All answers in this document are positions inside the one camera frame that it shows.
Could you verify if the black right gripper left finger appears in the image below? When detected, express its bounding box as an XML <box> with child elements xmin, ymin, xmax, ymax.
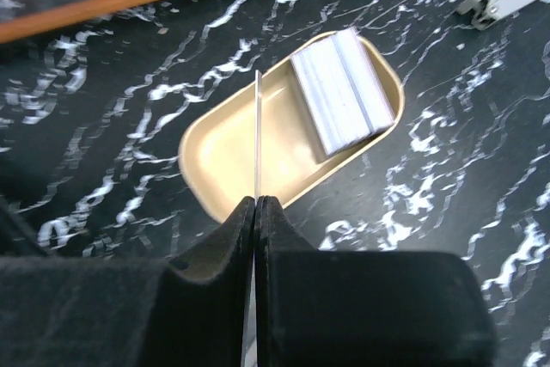
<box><xmin>1</xmin><ymin>197</ymin><xmax>255</xmax><ymax>366</ymax></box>

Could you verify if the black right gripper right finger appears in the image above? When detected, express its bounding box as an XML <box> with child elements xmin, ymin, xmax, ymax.
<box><xmin>255</xmin><ymin>196</ymin><xmax>497</xmax><ymax>366</ymax></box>

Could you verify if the stack of white cards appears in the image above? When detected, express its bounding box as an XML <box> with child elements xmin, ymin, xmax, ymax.
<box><xmin>290</xmin><ymin>28</ymin><xmax>395</xmax><ymax>158</ymax></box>

